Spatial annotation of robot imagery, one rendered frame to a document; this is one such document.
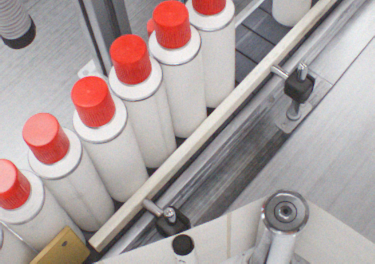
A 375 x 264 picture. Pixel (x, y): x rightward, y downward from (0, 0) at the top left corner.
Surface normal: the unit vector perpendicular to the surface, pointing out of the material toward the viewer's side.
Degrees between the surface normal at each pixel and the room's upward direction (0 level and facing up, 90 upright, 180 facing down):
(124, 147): 90
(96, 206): 90
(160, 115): 90
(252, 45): 0
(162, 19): 2
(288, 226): 0
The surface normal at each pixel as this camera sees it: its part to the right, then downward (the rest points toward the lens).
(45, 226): 0.70, 0.61
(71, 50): -0.07, -0.47
